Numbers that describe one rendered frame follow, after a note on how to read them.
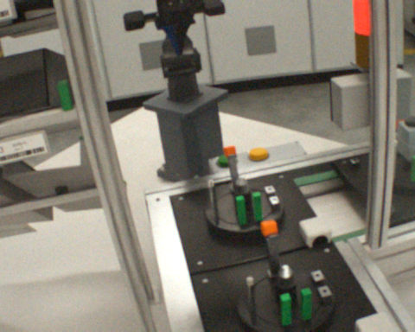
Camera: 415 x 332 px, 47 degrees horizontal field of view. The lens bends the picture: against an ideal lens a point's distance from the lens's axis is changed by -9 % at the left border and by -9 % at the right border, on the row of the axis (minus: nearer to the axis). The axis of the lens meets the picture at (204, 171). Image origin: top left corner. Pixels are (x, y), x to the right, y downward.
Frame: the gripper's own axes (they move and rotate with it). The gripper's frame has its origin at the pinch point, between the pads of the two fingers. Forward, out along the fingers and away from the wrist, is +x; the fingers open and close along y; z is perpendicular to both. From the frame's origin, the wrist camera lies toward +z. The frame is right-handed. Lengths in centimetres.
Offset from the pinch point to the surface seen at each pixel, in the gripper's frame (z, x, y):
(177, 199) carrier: 10.1, 28.3, -5.6
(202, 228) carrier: 21.1, 28.2, -2.7
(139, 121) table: -56, 40, -10
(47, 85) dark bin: 37.0, -7.9, -19.2
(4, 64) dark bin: 34.6, -11.1, -24.3
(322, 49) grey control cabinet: -262, 97, 135
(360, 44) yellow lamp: 32.6, -4.4, 21.9
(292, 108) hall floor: -227, 126, 95
